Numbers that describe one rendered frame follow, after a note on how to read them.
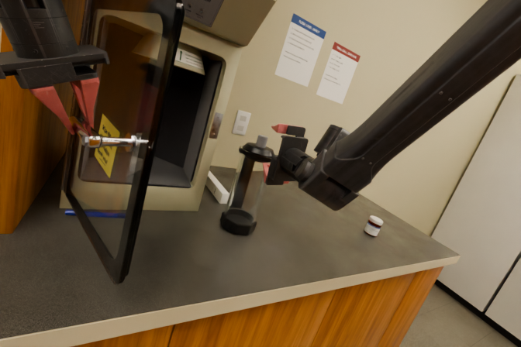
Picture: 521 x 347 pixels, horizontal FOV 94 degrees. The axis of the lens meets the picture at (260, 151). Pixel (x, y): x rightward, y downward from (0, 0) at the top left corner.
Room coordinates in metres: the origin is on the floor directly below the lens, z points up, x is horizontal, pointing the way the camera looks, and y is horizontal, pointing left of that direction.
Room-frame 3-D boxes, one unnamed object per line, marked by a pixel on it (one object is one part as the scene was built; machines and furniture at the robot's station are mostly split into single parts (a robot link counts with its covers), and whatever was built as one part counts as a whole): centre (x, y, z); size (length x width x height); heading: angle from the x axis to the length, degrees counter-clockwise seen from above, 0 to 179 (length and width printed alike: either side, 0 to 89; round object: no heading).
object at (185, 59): (0.65, 0.29, 1.34); 0.18 x 0.18 x 0.05
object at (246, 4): (0.51, 0.23, 1.46); 0.32 x 0.12 x 0.10; 122
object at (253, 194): (0.64, 0.00, 1.06); 0.11 x 0.11 x 0.21
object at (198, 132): (0.66, 0.32, 1.19); 0.26 x 0.24 x 0.35; 122
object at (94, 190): (0.38, 0.25, 1.19); 0.30 x 0.01 x 0.40; 53
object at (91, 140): (0.31, 0.21, 1.20); 0.10 x 0.05 x 0.03; 53
